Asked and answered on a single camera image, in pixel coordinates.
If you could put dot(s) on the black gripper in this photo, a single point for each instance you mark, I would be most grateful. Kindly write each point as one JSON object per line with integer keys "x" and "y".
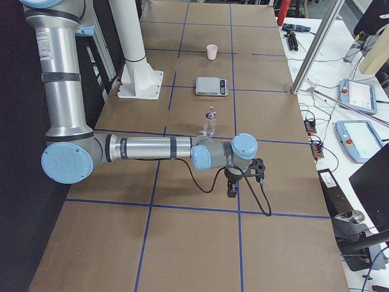
{"x": 231, "y": 175}

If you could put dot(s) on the pink plastic cup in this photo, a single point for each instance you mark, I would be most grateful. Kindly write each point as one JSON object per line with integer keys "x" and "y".
{"x": 212, "y": 51}

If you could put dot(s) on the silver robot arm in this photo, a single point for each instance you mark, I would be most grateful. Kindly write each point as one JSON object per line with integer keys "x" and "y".
{"x": 74, "y": 150}

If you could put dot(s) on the silver digital kitchen scale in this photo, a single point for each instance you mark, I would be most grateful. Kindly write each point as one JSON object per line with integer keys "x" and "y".
{"x": 211, "y": 86}

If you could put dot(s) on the orange connector board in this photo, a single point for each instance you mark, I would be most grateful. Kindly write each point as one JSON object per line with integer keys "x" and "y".
{"x": 310, "y": 127}

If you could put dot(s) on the black box with label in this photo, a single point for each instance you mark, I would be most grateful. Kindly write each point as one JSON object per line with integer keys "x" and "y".
{"x": 337, "y": 203}

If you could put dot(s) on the lower teach pendant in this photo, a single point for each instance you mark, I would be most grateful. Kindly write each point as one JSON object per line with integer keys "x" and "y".
{"x": 359, "y": 139}

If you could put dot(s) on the teach pendant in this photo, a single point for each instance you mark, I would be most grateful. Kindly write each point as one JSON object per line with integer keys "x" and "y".
{"x": 359, "y": 139}
{"x": 359, "y": 95}

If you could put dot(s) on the black monitor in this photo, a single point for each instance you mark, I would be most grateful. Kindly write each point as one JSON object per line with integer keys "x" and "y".
{"x": 370, "y": 184}

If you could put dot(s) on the black tripod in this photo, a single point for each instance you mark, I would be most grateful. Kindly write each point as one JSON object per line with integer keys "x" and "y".
{"x": 291, "y": 40}

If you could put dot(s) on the upper teach pendant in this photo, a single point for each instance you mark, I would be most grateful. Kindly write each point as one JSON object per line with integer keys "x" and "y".
{"x": 359, "y": 95}

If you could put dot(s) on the red cylinder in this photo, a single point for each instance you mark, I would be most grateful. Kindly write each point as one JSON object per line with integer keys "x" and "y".
{"x": 283, "y": 12}

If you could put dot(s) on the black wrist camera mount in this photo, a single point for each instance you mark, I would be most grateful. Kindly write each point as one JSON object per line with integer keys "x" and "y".
{"x": 256, "y": 169}

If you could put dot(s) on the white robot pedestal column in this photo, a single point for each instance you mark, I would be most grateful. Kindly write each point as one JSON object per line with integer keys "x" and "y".
{"x": 139, "y": 80}

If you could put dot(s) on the aluminium frame post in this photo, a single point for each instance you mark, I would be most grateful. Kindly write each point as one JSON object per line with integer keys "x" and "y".
{"x": 317, "y": 43}

